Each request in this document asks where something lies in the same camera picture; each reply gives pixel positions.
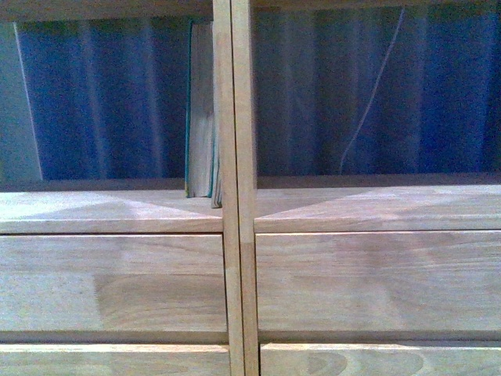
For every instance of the right wooden shelf unit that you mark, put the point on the right wooden shelf unit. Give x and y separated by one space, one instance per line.
340 203

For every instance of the wooden shelf unit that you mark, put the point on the wooden shelf unit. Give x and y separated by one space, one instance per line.
340 203
130 212

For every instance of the left wooden shelf unit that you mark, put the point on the left wooden shelf unit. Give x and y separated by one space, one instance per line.
130 212

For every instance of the teal thick book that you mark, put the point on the teal thick book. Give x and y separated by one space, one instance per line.
200 124

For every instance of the upper left wooden drawer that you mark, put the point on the upper left wooden drawer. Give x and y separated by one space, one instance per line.
158 283

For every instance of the wooden drawer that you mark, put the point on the wooden drawer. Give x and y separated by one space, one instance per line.
114 360
372 359
158 283
392 281

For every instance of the dark blue curtain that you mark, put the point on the dark blue curtain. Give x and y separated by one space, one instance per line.
350 92

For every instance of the lower right wooden drawer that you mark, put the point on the lower right wooden drawer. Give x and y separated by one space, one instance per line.
372 359

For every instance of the upper right wooden drawer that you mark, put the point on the upper right wooden drawer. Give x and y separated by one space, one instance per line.
392 281

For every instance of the lower left wooden drawer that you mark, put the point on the lower left wooden drawer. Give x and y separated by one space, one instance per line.
114 360

